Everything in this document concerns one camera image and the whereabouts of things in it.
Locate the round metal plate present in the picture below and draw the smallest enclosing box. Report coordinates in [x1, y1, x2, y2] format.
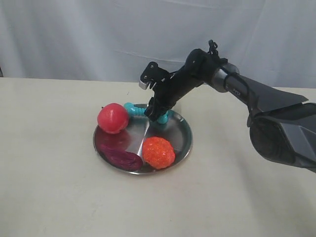
[93, 104, 193, 175]

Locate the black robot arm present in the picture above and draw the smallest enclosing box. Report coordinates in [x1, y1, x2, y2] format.
[139, 40, 316, 172]

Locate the orange textured ball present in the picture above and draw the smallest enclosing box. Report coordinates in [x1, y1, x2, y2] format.
[142, 136, 176, 169]

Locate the red ball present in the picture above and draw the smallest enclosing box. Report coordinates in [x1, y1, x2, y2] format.
[97, 103, 129, 134]

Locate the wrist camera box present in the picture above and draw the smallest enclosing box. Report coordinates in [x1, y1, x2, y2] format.
[139, 62, 170, 90]

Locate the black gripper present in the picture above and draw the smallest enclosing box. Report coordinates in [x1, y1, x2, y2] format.
[144, 67, 203, 122]

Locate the teal toy bone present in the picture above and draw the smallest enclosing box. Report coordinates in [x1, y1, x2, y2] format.
[123, 102, 168, 124]

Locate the white backdrop cloth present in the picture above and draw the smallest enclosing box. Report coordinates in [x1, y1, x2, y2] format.
[0, 0, 316, 88]

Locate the purple sweet potato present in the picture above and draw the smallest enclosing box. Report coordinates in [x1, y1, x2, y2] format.
[100, 145, 144, 171]

